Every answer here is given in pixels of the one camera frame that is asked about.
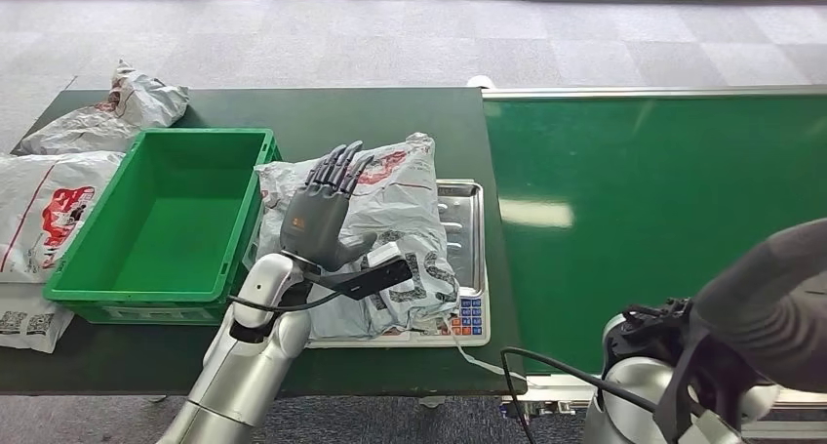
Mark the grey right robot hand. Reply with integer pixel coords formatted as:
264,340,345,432
688,218,827,394

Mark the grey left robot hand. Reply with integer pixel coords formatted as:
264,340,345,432
279,141,379,273

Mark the grey mailer package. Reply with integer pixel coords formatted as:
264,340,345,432
255,132,537,388

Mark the green conveyor belt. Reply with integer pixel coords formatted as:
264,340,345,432
483,96,827,377

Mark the small crumpled grey package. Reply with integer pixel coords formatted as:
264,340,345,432
13,60,190,156

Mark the large white red-print package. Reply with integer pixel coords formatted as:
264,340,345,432
0,151,125,285

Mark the white package with QR codes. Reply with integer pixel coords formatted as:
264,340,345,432
0,282,75,356

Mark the green plastic crate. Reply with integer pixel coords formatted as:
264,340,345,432
42,128,284,327

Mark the white electronic scale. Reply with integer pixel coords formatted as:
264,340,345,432
303,289,491,350

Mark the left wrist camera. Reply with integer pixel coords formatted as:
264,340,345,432
303,241,414,303

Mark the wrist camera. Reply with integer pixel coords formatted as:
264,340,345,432
303,241,414,303
653,327,744,444

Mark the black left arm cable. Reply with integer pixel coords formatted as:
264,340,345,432
227,289,343,315

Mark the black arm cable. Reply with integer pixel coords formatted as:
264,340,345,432
227,289,343,315
500,346,660,444

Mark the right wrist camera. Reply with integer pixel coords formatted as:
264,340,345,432
653,327,744,444

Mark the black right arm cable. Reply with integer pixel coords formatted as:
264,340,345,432
500,346,660,444

